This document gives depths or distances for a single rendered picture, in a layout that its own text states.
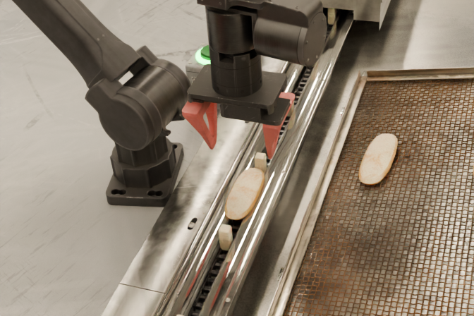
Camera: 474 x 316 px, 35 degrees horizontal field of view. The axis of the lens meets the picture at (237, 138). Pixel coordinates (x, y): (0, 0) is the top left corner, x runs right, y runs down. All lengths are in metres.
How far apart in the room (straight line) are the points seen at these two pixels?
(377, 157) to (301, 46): 0.23
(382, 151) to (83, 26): 0.40
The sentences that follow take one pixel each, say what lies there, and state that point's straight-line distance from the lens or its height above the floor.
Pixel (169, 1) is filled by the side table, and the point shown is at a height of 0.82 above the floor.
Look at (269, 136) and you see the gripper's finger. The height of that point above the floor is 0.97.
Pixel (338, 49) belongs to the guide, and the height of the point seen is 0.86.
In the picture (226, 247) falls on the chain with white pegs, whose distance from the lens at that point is 0.91.
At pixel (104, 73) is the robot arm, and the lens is 0.94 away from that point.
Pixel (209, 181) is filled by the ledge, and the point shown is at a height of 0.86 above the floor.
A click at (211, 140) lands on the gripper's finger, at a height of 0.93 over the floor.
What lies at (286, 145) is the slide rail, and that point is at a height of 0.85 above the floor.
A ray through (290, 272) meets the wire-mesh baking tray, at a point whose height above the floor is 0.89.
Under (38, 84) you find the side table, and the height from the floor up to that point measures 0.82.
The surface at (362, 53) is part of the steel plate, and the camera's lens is 1.30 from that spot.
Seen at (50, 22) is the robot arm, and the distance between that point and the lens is 0.97.
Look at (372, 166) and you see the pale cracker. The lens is 0.92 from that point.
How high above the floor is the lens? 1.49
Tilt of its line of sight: 37 degrees down
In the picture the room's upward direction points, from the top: 5 degrees counter-clockwise
